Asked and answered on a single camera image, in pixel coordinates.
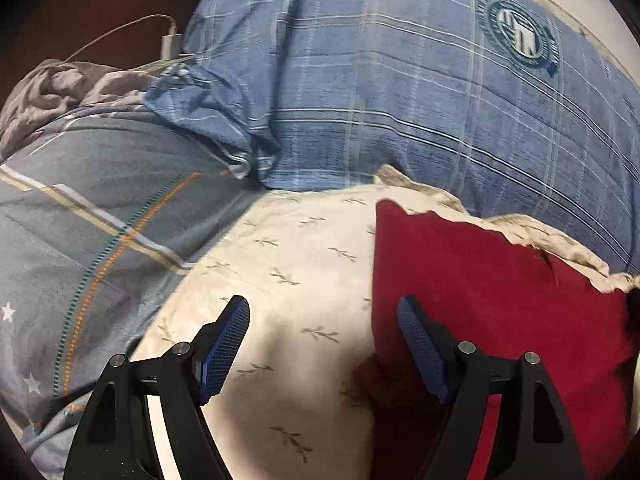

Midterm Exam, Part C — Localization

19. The brown padded headboard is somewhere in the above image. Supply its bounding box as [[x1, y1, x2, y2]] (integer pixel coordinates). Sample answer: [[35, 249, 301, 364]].
[[0, 0, 211, 106]]

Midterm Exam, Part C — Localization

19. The white charging cable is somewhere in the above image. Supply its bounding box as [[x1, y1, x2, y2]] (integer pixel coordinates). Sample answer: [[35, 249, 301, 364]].
[[65, 15, 179, 64]]

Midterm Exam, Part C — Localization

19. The blue plaid quilt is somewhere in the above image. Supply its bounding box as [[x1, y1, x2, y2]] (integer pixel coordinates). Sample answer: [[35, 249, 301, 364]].
[[145, 0, 640, 276]]

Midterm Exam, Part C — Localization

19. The red garment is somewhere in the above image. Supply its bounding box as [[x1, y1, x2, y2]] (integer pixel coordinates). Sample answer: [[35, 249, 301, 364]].
[[354, 200, 636, 480]]

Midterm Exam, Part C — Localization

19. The white charger plug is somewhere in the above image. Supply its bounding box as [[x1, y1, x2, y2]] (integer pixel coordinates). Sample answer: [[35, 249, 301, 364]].
[[159, 34, 184, 59]]

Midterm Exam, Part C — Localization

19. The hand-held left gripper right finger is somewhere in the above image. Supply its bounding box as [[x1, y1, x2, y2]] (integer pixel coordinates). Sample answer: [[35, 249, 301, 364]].
[[397, 295, 587, 480]]

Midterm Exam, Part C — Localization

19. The grey crumpled cloth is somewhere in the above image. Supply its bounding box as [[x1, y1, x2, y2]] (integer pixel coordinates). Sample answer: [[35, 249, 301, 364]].
[[0, 58, 161, 161]]

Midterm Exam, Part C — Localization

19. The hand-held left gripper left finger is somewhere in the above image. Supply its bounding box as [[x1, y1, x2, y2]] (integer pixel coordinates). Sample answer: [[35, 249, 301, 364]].
[[64, 295, 251, 480]]

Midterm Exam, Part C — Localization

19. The cream leaf-print quilt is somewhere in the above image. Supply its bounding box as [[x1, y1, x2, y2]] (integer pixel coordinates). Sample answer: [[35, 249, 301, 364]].
[[127, 164, 640, 480]]

